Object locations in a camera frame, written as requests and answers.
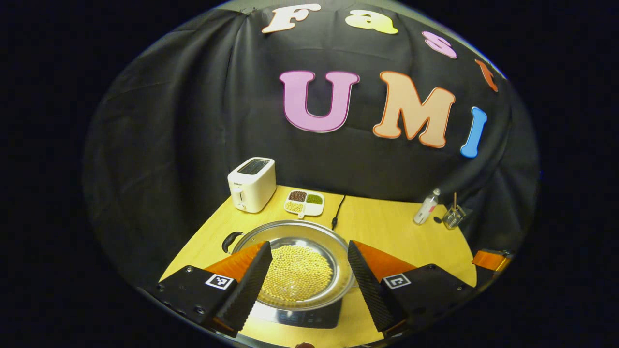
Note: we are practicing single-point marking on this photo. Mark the white toaster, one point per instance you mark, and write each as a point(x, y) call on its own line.
point(251, 186)

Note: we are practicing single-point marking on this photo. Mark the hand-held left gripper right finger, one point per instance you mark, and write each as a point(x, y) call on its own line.
point(370, 295)

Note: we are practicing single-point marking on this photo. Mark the white divided dish with beans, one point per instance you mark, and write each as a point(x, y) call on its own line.
point(304, 203)

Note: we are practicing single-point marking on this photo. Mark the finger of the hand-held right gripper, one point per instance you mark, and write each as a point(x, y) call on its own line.
point(491, 260)

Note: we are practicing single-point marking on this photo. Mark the black induction cooktop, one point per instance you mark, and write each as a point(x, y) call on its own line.
point(309, 319)

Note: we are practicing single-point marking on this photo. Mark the clear bottle with pink label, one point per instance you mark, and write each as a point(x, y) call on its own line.
point(426, 208)

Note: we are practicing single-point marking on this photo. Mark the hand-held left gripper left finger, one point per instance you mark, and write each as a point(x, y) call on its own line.
point(246, 295)

